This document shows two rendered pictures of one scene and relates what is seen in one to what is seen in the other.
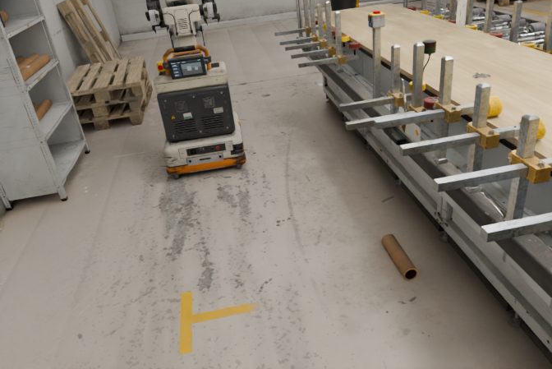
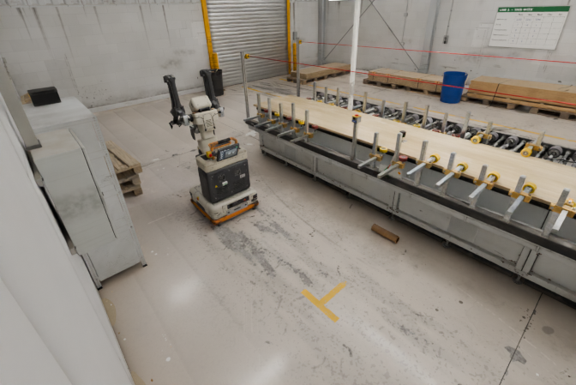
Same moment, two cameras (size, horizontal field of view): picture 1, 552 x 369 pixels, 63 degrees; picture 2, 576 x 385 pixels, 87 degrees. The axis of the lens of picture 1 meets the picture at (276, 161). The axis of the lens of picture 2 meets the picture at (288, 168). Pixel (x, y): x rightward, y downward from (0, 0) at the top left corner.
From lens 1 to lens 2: 181 cm
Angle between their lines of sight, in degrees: 30
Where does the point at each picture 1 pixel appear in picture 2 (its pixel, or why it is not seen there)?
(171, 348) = (327, 321)
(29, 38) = not seen: hidden behind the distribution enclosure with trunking
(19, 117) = (115, 212)
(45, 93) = not seen: hidden behind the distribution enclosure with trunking
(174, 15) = (203, 117)
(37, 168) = (126, 248)
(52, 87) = not seen: hidden behind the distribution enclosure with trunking
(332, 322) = (386, 274)
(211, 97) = (238, 168)
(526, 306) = (456, 237)
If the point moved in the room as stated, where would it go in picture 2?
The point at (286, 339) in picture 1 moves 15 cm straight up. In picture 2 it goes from (375, 291) to (376, 279)
